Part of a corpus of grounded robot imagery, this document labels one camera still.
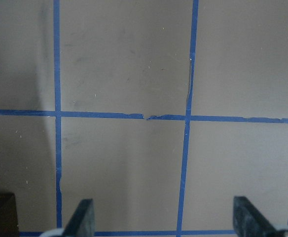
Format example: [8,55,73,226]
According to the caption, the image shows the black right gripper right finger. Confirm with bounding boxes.
[233,196,277,237]

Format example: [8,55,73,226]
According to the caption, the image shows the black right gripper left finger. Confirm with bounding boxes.
[64,199,95,237]

